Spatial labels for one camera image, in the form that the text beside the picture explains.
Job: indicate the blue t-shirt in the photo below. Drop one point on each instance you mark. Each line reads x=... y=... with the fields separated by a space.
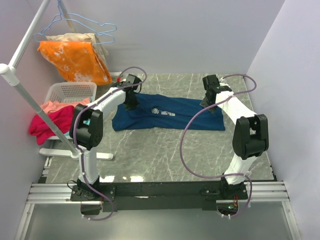
x=156 y=111

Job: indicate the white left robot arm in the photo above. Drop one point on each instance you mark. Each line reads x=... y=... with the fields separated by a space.
x=87 y=127

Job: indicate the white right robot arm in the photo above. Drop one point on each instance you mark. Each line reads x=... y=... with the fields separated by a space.
x=250 y=137

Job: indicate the teal garment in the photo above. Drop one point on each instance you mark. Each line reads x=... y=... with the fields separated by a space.
x=84 y=122

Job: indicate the pink t-shirt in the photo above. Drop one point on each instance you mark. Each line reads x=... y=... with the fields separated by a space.
x=54 y=106

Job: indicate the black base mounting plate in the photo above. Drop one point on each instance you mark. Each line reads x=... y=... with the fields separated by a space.
x=126 y=196

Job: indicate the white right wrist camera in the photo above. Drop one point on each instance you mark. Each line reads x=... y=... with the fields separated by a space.
x=223 y=81

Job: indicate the aluminium rail frame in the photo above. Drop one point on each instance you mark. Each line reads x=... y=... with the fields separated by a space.
x=59 y=193

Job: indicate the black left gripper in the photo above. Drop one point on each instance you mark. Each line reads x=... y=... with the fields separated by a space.
x=132 y=106

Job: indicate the white plastic laundry basket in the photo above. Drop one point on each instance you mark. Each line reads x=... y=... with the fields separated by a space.
x=71 y=92

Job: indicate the orange patterned cloth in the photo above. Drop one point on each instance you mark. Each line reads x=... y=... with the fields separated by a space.
x=76 y=61

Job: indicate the beige cloth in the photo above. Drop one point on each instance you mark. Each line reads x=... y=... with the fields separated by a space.
x=83 y=37

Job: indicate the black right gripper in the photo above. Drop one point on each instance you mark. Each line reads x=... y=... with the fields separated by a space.
x=203 y=103

